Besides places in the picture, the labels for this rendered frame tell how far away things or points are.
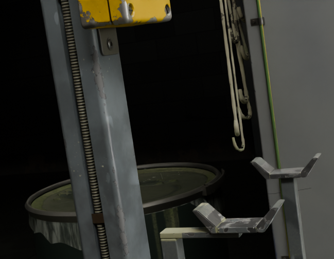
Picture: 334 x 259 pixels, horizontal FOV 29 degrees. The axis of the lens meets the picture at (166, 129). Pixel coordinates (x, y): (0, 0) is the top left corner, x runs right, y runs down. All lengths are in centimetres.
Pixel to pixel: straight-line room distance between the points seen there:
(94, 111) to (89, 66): 5
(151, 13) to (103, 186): 19
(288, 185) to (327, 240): 42
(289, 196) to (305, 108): 38
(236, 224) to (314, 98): 57
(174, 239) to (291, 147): 57
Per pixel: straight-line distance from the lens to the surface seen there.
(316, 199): 116
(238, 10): 121
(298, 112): 114
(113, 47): 72
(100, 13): 65
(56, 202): 192
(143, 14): 67
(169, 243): 61
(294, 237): 79
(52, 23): 71
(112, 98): 71
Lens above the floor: 126
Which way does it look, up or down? 7 degrees down
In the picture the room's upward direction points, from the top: 8 degrees counter-clockwise
